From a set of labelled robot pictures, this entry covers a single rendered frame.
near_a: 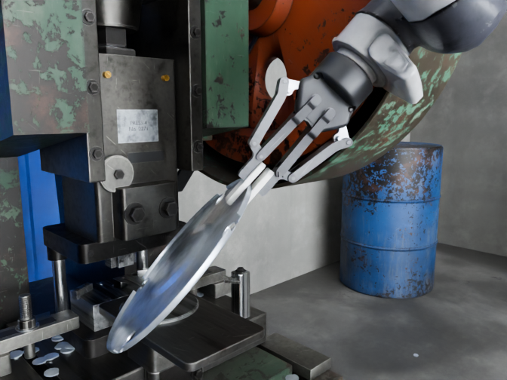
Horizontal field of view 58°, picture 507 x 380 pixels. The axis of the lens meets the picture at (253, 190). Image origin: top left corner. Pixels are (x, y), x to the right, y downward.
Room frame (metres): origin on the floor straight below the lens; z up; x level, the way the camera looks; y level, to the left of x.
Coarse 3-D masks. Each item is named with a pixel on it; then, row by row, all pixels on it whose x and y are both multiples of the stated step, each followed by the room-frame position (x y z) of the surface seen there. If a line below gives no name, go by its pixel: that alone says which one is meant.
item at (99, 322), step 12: (132, 276) 0.83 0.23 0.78; (96, 288) 0.77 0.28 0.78; (108, 288) 0.77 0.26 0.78; (120, 288) 0.77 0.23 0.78; (132, 288) 0.77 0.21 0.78; (72, 300) 0.75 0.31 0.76; (84, 300) 0.72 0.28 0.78; (96, 300) 0.72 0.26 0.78; (108, 300) 0.72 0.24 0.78; (84, 312) 0.72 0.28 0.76; (96, 312) 0.70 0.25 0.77; (96, 324) 0.70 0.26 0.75; (108, 324) 0.71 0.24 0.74
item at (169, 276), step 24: (192, 216) 0.75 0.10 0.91; (216, 216) 0.64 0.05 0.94; (240, 216) 0.53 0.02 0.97; (192, 240) 0.61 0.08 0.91; (216, 240) 0.54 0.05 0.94; (168, 264) 0.62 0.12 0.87; (192, 264) 0.54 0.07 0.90; (144, 288) 0.67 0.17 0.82; (168, 288) 0.55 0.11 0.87; (120, 312) 0.65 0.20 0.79; (144, 312) 0.55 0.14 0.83; (168, 312) 0.47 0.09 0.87; (120, 336) 0.56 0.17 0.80; (144, 336) 0.48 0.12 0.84
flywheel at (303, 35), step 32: (288, 0) 0.98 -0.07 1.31; (320, 0) 0.93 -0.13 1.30; (352, 0) 0.88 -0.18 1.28; (256, 32) 1.03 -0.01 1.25; (288, 32) 0.99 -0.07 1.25; (320, 32) 0.93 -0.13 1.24; (256, 64) 1.06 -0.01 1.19; (288, 64) 0.99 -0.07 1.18; (256, 96) 1.06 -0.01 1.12; (288, 96) 0.99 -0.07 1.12; (352, 128) 0.87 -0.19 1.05
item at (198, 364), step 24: (192, 312) 0.67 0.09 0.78; (216, 312) 0.67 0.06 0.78; (168, 336) 0.59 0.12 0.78; (192, 336) 0.59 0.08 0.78; (216, 336) 0.59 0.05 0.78; (240, 336) 0.59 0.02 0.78; (144, 360) 0.64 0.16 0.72; (168, 360) 0.64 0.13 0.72; (192, 360) 0.53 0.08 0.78; (216, 360) 0.55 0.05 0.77
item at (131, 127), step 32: (128, 64) 0.72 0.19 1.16; (160, 64) 0.75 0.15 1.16; (128, 96) 0.71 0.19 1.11; (160, 96) 0.75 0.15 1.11; (128, 128) 0.71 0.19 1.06; (160, 128) 0.75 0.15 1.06; (128, 160) 0.70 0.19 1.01; (160, 160) 0.75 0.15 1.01; (64, 192) 0.75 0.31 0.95; (96, 192) 0.67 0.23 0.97; (128, 192) 0.68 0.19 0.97; (160, 192) 0.71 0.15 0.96; (96, 224) 0.68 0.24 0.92; (128, 224) 0.67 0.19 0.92; (160, 224) 0.71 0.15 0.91
